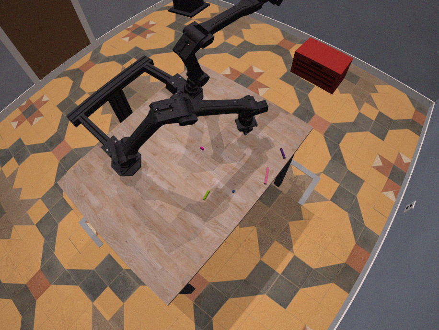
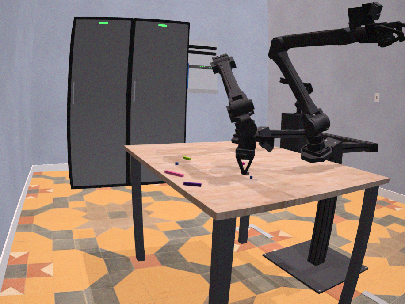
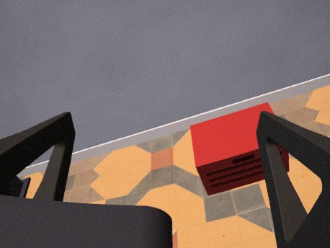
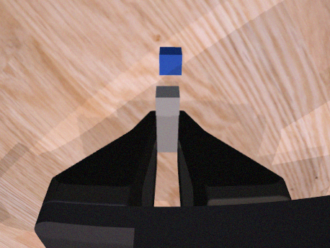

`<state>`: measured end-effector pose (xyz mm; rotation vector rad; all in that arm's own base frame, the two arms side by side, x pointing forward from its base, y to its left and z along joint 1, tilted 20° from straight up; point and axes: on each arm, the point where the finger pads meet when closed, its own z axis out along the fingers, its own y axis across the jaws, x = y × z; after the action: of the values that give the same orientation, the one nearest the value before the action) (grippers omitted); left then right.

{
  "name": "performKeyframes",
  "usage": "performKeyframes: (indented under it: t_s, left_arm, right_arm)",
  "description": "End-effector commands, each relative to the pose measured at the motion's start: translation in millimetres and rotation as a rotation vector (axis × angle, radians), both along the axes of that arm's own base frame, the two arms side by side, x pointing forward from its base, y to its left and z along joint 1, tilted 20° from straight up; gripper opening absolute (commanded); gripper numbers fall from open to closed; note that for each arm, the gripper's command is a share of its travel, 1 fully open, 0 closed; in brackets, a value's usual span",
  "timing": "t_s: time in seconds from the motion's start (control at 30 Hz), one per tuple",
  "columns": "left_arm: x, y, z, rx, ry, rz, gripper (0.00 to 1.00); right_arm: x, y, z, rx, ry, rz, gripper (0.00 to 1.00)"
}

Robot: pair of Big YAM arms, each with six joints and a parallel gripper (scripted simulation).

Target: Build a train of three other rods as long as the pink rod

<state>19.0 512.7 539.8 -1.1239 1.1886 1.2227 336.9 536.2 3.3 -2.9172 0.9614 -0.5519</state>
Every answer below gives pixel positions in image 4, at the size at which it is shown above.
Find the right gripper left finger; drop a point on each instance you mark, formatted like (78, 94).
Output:
(114, 173)

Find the grey rod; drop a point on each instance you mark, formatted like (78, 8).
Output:
(167, 118)

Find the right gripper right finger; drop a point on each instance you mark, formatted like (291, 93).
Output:
(220, 174)

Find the small blue block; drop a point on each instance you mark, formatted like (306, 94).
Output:
(170, 61)

